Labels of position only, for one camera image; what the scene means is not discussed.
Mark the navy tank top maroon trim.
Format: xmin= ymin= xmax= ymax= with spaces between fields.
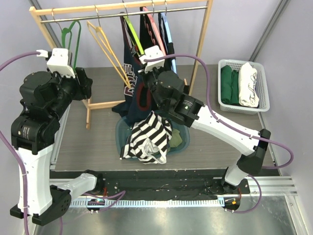
xmin=112 ymin=16 xmax=156 ymax=125

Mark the neon yellow hanger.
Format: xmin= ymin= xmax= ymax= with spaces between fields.
xmin=123 ymin=16 xmax=144 ymax=56

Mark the black dress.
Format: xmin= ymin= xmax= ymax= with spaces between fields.
xmin=139 ymin=14 xmax=174 ymax=55

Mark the yellow plastic hanger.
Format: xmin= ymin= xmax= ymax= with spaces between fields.
xmin=87 ymin=21 xmax=131 ymax=88

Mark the pink hanger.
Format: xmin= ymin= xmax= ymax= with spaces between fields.
xmin=140 ymin=13 xmax=164 ymax=51

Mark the green plastic hanger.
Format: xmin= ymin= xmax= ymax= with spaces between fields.
xmin=61 ymin=20 xmax=82 ymax=68

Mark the black white striped tank top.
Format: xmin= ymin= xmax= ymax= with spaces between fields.
xmin=120 ymin=111 xmax=172 ymax=164

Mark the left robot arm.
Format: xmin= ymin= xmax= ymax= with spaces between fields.
xmin=10 ymin=67 xmax=104 ymax=226

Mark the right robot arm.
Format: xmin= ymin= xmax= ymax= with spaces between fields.
xmin=138 ymin=68 xmax=271 ymax=193

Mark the light blue hanger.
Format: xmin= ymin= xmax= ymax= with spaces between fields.
xmin=158 ymin=12 xmax=177 ymax=73

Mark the olive green tank top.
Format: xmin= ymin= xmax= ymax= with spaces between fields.
xmin=169 ymin=129 xmax=182 ymax=148

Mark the teal plastic basin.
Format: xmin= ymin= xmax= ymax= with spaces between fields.
xmin=115 ymin=117 xmax=190 ymax=156

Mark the folded dark green shirt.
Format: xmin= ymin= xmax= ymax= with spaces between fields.
xmin=221 ymin=65 xmax=239 ymax=106

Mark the wooden clothes rack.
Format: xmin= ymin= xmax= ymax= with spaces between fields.
xmin=29 ymin=0 xmax=214 ymax=130

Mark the folded white shirt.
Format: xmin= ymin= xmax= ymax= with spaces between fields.
xmin=238 ymin=62 xmax=259 ymax=108

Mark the white plastic basket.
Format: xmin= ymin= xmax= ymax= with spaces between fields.
xmin=217 ymin=59 xmax=270 ymax=115

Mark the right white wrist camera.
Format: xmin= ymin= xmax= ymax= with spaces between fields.
xmin=139 ymin=45 xmax=165 ymax=73

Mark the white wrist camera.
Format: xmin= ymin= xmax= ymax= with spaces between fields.
xmin=36 ymin=48 xmax=75 ymax=78
xmin=139 ymin=45 xmax=165 ymax=73

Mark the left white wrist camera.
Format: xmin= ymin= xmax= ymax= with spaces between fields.
xmin=36 ymin=48 xmax=75 ymax=78

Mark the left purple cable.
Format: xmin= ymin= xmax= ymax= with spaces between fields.
xmin=0 ymin=50 xmax=127 ymax=235

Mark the purple cable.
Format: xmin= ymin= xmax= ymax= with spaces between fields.
xmin=144 ymin=54 xmax=294 ymax=214
xmin=0 ymin=50 xmax=127 ymax=235

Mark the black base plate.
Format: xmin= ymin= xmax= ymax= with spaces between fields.
xmin=50 ymin=168 xmax=251 ymax=199

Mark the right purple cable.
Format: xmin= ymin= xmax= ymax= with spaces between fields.
xmin=144 ymin=54 xmax=294 ymax=214

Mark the white slotted cable duct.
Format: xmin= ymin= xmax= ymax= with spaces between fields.
xmin=70 ymin=198 xmax=224 ymax=209

